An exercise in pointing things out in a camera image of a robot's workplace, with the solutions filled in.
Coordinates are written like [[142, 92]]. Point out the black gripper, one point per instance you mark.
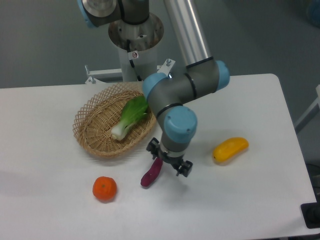
[[175, 159]]

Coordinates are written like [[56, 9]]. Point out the purple sweet potato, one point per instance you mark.
[[151, 175]]

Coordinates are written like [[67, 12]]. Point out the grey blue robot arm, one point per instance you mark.
[[167, 97]]

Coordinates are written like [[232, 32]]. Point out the yellow mango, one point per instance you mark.
[[229, 148]]

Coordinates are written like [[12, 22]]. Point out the green bok choy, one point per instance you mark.
[[133, 111]]

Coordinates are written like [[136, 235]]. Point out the orange tangerine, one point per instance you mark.
[[104, 188]]

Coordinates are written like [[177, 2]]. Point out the woven wicker basket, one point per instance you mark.
[[94, 121]]

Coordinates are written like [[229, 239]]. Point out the black box at table edge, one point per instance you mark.
[[311, 215]]

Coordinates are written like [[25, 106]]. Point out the white metal base frame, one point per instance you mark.
[[115, 75]]

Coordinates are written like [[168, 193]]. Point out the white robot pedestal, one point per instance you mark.
[[137, 46]]

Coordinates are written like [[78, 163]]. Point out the white frame at right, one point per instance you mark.
[[309, 113]]

